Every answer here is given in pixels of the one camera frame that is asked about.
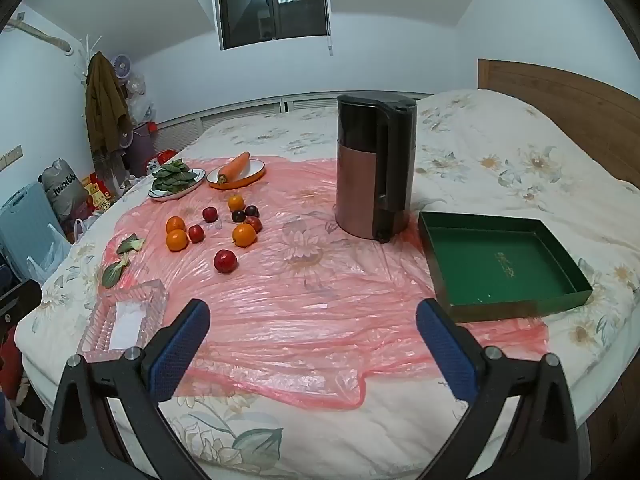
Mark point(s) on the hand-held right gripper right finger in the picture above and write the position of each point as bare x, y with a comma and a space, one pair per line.
445, 355

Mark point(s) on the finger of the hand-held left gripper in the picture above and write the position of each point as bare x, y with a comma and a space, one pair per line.
20, 305

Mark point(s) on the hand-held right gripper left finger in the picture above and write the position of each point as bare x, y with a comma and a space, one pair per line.
180, 355

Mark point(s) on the red plum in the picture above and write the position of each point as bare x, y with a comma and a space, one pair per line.
225, 261
209, 214
196, 233

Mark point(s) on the green cardboard box tray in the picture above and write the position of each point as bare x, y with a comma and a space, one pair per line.
500, 265

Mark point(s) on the orange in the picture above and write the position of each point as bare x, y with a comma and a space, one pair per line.
236, 202
244, 235
177, 241
175, 223

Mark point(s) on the dark purple plum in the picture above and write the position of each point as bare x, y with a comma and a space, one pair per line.
251, 209
238, 217

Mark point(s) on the red apple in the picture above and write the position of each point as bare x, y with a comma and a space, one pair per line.
254, 225

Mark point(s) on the person's left forearm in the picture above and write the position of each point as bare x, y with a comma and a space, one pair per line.
7, 360

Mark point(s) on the white plastic bag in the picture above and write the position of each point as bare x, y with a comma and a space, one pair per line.
50, 260

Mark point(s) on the clear glass tray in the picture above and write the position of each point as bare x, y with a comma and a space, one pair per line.
152, 297

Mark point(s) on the bok choy piece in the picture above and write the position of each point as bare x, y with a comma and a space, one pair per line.
130, 245
114, 272

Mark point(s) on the grey printed bag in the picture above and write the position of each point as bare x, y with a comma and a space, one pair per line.
62, 185

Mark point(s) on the pink plastic sheet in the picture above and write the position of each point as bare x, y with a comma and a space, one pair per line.
300, 310

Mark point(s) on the yellow and red snack packets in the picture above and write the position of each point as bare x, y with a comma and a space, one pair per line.
97, 190

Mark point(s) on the white plate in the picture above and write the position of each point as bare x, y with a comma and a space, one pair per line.
197, 182

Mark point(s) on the pile of green leaves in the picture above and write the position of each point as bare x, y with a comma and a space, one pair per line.
172, 175

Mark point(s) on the black and copper kettle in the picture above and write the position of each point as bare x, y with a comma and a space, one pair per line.
360, 180

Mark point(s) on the orange oval dish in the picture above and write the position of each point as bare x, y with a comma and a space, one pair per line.
252, 172

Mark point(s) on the carrot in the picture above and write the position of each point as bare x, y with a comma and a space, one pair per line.
234, 166

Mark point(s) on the purple bin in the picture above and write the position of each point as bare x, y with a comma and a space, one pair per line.
140, 147

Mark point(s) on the red bag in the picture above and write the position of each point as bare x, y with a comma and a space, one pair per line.
164, 156

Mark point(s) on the brown coat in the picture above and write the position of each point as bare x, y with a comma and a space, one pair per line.
102, 105

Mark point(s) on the small white fan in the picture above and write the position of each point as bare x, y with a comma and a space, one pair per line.
122, 66

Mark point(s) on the white coat rack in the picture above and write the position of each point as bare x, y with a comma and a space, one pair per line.
89, 46

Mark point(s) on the wooden headboard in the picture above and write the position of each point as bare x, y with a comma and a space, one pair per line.
550, 100

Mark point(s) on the dark window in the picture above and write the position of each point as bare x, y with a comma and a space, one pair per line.
272, 5

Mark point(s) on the wall switch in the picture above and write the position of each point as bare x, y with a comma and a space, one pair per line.
11, 156

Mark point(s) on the white slatted wall panel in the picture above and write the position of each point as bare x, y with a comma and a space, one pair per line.
250, 112

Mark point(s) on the wrapped wall pipe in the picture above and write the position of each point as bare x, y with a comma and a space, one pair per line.
42, 35

